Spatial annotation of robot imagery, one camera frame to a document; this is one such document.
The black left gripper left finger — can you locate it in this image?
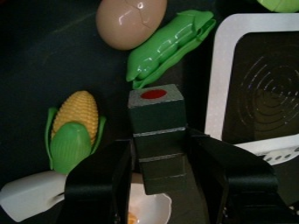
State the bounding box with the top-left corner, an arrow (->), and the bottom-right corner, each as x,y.
56,139 -> 133,224

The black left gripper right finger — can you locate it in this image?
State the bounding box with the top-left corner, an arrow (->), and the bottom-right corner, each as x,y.
188,128 -> 299,224

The green wooden sushi roll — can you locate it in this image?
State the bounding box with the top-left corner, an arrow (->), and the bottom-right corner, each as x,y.
127,83 -> 189,196

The white fried egg toy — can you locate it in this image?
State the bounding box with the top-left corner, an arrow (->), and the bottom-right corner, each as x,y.
125,172 -> 173,224

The yellow toy corn cob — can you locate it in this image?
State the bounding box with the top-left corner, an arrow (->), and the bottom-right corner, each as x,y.
43,90 -> 108,175

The green toy pea pod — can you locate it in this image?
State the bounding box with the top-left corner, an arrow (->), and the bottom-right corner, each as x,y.
125,9 -> 217,90

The beige cracked toy egg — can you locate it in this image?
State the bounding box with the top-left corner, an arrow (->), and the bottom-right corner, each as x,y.
95,0 -> 168,51

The light green toy vegetable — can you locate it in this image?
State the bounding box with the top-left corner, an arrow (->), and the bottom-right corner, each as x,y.
256,0 -> 299,13

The toy stove with white frame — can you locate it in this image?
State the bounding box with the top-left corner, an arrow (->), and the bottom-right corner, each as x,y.
203,12 -> 299,166

